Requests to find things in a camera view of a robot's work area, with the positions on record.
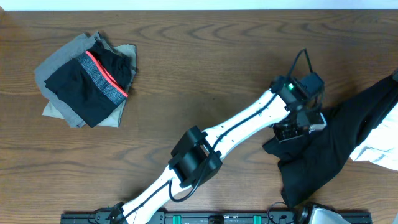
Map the black polo shirt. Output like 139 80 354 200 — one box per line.
263 72 397 208

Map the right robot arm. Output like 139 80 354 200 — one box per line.
297 203 349 224

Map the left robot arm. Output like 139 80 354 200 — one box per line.
109 73 324 223

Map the white garment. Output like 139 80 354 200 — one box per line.
350 105 398 170

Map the beige folded garment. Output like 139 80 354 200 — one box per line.
42 44 136 128

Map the grey folded garment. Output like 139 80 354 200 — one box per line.
34 32 104 128

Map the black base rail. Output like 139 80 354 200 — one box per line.
60 211 373 224

